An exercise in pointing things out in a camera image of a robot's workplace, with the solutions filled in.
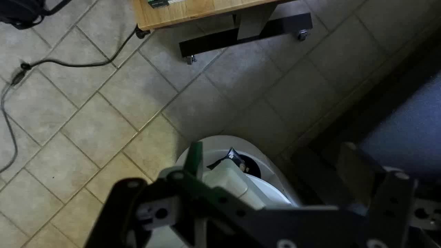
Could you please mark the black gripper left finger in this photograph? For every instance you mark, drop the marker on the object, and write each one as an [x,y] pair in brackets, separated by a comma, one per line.
[131,201]

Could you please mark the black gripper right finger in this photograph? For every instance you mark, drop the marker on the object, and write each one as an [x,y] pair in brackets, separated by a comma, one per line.
[390,201]

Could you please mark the dark blue sofa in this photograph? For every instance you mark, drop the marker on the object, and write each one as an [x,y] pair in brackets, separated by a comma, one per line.
[408,128]

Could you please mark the black bag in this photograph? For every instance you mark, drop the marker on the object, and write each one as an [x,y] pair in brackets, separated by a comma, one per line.
[18,11]

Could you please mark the black bowl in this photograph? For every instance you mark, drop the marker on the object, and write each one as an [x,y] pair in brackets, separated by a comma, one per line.
[250,166]

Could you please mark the crumpled snack bag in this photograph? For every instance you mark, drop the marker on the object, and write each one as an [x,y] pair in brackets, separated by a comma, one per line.
[233,155]

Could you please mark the white green bottle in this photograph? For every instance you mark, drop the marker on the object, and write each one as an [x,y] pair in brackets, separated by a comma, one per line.
[277,184]

